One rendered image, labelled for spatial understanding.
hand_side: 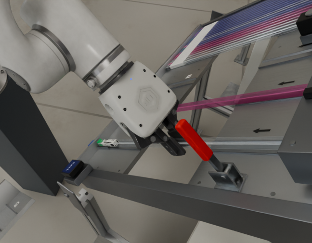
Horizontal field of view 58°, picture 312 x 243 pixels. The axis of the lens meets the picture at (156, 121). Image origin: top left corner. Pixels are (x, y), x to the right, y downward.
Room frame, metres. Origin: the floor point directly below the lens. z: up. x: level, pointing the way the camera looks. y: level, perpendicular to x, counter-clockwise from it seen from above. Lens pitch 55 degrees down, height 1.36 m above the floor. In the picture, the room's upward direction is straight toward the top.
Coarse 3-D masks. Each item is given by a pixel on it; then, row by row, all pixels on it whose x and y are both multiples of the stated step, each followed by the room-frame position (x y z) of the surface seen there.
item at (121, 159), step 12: (204, 60) 0.57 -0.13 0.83; (168, 72) 0.62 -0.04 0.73; (180, 72) 0.58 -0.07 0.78; (192, 72) 0.53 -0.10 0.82; (204, 72) 0.51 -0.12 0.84; (168, 84) 0.53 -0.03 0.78; (180, 84) 0.50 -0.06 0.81; (192, 84) 0.47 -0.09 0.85; (180, 96) 0.43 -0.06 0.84; (120, 132) 0.39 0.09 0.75; (96, 156) 0.33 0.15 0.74; (108, 156) 0.31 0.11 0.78; (120, 156) 0.29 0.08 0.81; (132, 156) 0.27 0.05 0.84; (96, 168) 0.28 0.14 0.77; (108, 168) 0.26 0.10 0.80; (120, 168) 0.25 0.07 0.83
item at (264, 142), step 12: (120, 144) 0.32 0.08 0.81; (132, 144) 0.30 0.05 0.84; (156, 144) 0.27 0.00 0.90; (180, 144) 0.24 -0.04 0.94; (216, 144) 0.21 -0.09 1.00; (228, 144) 0.20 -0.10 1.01; (240, 144) 0.19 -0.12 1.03; (252, 144) 0.19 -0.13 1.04; (264, 144) 0.18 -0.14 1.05; (276, 144) 0.17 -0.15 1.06
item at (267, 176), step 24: (288, 48) 0.42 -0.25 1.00; (264, 72) 0.37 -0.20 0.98; (288, 72) 0.34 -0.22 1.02; (240, 120) 0.26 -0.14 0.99; (264, 120) 0.24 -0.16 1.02; (288, 120) 0.22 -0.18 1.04; (240, 168) 0.16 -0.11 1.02; (264, 168) 0.15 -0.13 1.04; (240, 192) 0.12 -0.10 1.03; (264, 192) 0.12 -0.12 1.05; (288, 192) 0.11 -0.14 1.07
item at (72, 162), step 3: (72, 162) 0.29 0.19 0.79; (75, 162) 0.28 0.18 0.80; (69, 165) 0.28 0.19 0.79; (72, 165) 0.27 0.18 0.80; (75, 165) 0.27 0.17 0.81; (66, 168) 0.27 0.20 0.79; (69, 168) 0.27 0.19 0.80; (72, 168) 0.26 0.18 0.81; (63, 171) 0.27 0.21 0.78; (66, 171) 0.26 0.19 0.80; (69, 171) 0.26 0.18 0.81
